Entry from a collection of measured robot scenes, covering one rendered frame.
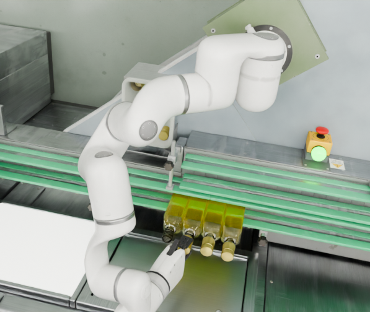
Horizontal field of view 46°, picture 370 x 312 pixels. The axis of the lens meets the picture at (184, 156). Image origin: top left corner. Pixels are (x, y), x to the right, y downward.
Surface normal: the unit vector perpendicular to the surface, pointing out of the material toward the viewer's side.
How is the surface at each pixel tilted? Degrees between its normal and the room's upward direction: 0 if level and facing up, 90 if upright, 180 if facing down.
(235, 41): 74
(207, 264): 90
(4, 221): 90
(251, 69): 19
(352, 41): 0
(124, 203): 61
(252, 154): 90
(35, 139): 90
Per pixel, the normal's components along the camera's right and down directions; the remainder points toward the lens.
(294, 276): 0.10, -0.86
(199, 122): -0.21, 0.47
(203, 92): 0.43, 0.10
